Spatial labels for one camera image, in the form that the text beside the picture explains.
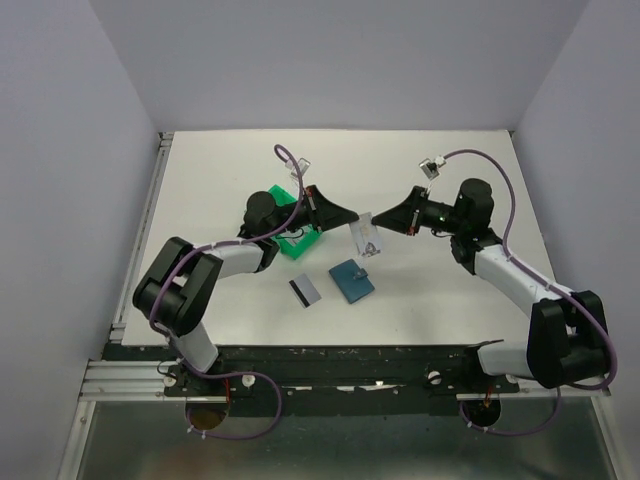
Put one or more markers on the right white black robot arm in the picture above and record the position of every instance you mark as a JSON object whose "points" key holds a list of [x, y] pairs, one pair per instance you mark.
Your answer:
{"points": [[564, 344]]}

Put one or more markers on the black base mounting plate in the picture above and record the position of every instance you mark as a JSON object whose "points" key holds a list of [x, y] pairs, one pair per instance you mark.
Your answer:
{"points": [[322, 380]]}

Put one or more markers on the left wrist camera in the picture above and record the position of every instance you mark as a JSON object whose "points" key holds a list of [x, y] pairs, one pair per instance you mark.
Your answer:
{"points": [[299, 168]]}

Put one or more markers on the green plastic bin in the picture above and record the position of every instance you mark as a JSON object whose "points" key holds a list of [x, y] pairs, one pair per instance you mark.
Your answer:
{"points": [[293, 244]]}

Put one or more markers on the left aluminium rail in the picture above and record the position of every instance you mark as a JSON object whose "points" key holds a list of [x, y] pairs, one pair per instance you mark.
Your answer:
{"points": [[122, 381]]}

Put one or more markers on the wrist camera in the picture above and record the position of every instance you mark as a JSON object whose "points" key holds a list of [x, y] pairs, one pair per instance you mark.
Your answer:
{"points": [[299, 168], [431, 167]]}

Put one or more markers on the blue card holder wallet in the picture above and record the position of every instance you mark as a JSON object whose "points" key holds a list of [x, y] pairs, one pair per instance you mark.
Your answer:
{"points": [[352, 280]]}

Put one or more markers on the silver card with black stripe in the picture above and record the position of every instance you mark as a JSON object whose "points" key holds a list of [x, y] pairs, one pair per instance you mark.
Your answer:
{"points": [[304, 290]]}

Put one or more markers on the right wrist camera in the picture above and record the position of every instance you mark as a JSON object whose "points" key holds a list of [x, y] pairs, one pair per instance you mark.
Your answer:
{"points": [[431, 167]]}

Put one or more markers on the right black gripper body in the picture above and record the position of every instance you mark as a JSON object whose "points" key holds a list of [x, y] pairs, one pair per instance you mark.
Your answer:
{"points": [[426, 208]]}

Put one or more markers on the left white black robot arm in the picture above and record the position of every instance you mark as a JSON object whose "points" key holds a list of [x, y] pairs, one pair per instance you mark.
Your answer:
{"points": [[175, 291]]}

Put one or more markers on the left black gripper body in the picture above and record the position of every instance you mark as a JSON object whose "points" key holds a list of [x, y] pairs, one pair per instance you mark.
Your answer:
{"points": [[309, 212]]}

